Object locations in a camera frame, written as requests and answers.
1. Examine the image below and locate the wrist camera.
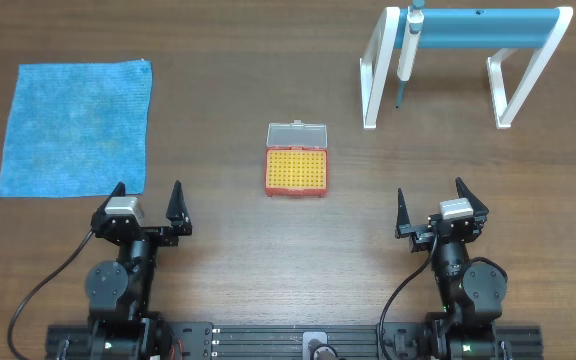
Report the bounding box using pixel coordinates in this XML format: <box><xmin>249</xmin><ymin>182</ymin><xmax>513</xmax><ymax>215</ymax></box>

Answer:
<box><xmin>103</xmin><ymin>195</ymin><xmax>146</xmax><ymax>227</ymax></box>
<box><xmin>438</xmin><ymin>197</ymin><xmax>475</xmax><ymax>222</ymax></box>

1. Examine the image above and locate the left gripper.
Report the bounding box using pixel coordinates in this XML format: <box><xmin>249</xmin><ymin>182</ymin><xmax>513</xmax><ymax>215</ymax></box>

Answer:
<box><xmin>91</xmin><ymin>180</ymin><xmax>193</xmax><ymax>247</ymax></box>

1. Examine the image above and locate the white pipette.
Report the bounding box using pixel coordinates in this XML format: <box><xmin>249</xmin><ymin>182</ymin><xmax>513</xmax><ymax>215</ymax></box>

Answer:
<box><xmin>395</xmin><ymin>0</ymin><xmax>427</xmax><ymax>110</ymax></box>

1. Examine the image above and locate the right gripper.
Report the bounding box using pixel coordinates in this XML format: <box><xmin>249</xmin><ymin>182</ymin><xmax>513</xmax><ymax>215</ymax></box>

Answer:
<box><xmin>394</xmin><ymin>176</ymin><xmax>490</xmax><ymax>253</ymax></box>

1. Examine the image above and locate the mounting rail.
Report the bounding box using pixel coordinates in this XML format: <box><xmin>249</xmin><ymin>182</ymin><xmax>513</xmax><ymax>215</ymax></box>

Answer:
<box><xmin>45</xmin><ymin>322</ymin><xmax>544</xmax><ymax>360</ymax></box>

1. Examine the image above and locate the black cable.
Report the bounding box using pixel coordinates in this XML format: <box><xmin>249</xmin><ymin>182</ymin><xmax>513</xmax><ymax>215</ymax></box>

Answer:
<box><xmin>6</xmin><ymin>228</ymin><xmax>95</xmax><ymax>360</ymax></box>
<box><xmin>377</xmin><ymin>234</ymin><xmax>440</xmax><ymax>360</ymax></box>

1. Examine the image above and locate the white and blue stand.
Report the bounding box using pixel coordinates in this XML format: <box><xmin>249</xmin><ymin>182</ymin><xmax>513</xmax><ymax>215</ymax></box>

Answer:
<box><xmin>359</xmin><ymin>5</ymin><xmax>575</xmax><ymax>130</ymax></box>

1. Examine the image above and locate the blue cloth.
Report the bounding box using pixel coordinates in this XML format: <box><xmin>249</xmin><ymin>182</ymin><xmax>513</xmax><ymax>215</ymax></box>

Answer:
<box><xmin>0</xmin><ymin>59</ymin><xmax>154</xmax><ymax>199</ymax></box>

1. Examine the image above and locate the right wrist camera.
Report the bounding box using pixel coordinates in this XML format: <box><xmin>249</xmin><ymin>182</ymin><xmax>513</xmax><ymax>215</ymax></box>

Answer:
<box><xmin>438</xmin><ymin>197</ymin><xmax>475</xmax><ymax>222</ymax></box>

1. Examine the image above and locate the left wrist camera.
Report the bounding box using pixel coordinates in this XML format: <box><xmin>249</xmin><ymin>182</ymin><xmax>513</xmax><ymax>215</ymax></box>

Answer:
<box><xmin>103</xmin><ymin>195</ymin><xmax>146</xmax><ymax>227</ymax></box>

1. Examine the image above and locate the red and yellow tip box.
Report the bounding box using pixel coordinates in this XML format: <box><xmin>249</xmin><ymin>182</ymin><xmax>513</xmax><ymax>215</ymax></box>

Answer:
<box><xmin>264</xmin><ymin>119</ymin><xmax>330</xmax><ymax>199</ymax></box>

